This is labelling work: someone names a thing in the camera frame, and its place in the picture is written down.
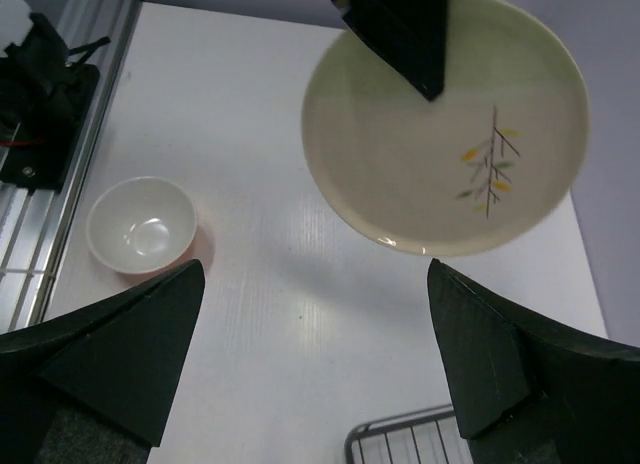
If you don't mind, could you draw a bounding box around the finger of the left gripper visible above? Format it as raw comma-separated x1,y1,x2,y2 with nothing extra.
331,0,449,102

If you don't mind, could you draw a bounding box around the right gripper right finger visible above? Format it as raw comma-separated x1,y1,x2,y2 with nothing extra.
427,260,639,463

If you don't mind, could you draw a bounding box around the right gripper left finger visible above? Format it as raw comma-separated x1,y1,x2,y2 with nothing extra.
1,259,205,463

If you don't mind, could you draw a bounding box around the green and cream plate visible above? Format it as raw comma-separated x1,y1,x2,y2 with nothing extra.
301,0,590,256

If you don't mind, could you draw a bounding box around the white bowl orange outside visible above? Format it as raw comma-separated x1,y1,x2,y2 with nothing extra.
85,176,198,275

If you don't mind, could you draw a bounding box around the black wire dish rack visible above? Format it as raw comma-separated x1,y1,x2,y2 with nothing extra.
344,404,472,464

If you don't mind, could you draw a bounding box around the aluminium frame rail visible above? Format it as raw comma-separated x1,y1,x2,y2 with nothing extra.
1,0,143,332

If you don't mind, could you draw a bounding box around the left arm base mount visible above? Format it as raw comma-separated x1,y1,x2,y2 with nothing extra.
1,64,100,193

